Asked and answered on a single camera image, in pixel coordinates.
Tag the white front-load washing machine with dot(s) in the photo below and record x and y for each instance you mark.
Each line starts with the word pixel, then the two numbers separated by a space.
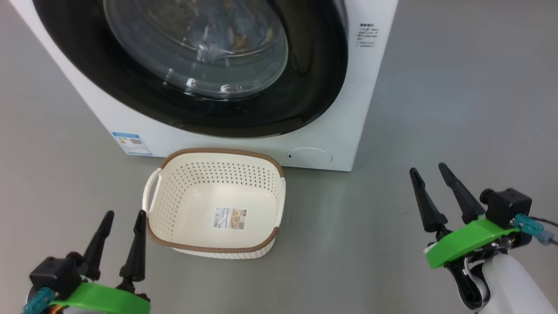
pixel 370 87

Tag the blue energy label sticker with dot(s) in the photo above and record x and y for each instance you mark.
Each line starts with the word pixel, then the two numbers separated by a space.
pixel 133 144

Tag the black-rimmed glass washer door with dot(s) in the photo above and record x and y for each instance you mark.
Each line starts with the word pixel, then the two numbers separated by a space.
pixel 314 78

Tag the cream perforated basket brown rim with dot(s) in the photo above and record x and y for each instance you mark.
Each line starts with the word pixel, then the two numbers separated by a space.
pixel 209 187

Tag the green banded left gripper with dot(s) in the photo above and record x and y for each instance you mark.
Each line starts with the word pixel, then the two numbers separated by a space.
pixel 104 301

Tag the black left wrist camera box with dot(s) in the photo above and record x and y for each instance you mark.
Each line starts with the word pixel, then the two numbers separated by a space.
pixel 54 274

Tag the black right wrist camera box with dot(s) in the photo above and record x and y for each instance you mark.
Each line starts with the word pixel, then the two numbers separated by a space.
pixel 508 205

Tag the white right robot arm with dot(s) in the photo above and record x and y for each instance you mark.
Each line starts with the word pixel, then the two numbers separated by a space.
pixel 518 288

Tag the paper basket label sticker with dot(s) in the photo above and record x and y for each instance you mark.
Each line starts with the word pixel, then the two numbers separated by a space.
pixel 229 218

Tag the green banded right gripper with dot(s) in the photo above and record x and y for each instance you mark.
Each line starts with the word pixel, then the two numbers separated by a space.
pixel 466 242

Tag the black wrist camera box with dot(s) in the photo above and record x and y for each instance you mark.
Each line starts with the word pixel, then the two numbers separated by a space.
pixel 54 274
pixel 508 205

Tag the round drain filter cover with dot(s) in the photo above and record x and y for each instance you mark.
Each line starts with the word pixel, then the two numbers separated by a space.
pixel 310 157

